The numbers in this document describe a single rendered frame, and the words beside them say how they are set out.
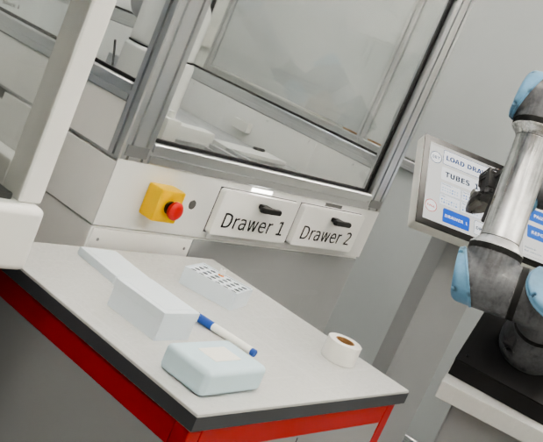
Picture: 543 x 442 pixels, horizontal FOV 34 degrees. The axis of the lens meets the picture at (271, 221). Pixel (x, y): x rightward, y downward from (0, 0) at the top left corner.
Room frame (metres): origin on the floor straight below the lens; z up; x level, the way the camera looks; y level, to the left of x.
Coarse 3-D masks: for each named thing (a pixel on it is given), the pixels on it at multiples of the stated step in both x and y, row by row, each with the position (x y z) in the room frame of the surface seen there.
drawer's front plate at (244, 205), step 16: (224, 192) 1.98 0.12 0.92; (240, 192) 2.02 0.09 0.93; (224, 208) 1.99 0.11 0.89; (240, 208) 2.04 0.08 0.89; (256, 208) 2.08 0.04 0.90; (272, 208) 2.13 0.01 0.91; (288, 208) 2.18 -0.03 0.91; (208, 224) 1.99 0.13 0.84; (224, 224) 2.01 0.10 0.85; (288, 224) 2.20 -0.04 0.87; (272, 240) 2.17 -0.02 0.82
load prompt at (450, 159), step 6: (444, 150) 2.76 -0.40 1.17; (444, 156) 2.75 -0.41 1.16; (450, 156) 2.76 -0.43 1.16; (456, 156) 2.77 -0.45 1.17; (444, 162) 2.74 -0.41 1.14; (450, 162) 2.75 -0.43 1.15; (456, 162) 2.76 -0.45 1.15; (462, 162) 2.77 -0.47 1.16; (468, 162) 2.78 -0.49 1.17; (474, 162) 2.79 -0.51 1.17; (456, 168) 2.75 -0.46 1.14; (462, 168) 2.76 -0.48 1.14; (468, 168) 2.77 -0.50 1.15; (474, 168) 2.78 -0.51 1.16; (480, 168) 2.79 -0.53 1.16; (486, 168) 2.80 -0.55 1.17; (468, 174) 2.76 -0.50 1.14; (474, 174) 2.77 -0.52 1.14
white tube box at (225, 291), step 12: (204, 264) 1.80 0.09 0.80; (192, 276) 1.72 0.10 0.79; (204, 276) 1.71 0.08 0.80; (216, 276) 1.76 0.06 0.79; (228, 276) 1.78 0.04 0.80; (192, 288) 1.71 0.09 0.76; (204, 288) 1.71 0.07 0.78; (216, 288) 1.70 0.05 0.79; (228, 288) 1.71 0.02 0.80; (240, 288) 1.75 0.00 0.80; (216, 300) 1.70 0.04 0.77; (228, 300) 1.69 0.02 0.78; (240, 300) 1.72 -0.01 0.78
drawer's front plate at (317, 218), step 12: (300, 216) 2.24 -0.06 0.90; (312, 216) 2.27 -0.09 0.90; (324, 216) 2.31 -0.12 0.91; (336, 216) 2.35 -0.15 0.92; (348, 216) 2.40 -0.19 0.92; (360, 216) 2.45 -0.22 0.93; (300, 228) 2.25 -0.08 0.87; (312, 228) 2.29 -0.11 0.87; (324, 228) 2.33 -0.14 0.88; (336, 228) 2.37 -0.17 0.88; (348, 228) 2.42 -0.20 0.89; (360, 228) 2.47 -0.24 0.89; (288, 240) 2.24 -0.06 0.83; (300, 240) 2.26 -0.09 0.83; (312, 240) 2.31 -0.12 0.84; (324, 240) 2.35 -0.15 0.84; (348, 240) 2.44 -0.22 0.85
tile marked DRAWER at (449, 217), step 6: (444, 210) 2.64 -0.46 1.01; (450, 210) 2.65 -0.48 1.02; (444, 216) 2.63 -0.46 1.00; (450, 216) 2.64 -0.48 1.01; (456, 216) 2.65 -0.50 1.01; (462, 216) 2.66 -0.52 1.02; (444, 222) 2.62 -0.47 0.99; (450, 222) 2.63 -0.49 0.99; (456, 222) 2.64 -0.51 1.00; (462, 222) 2.65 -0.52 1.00; (468, 222) 2.66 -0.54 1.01; (462, 228) 2.64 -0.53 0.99; (468, 228) 2.65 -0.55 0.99
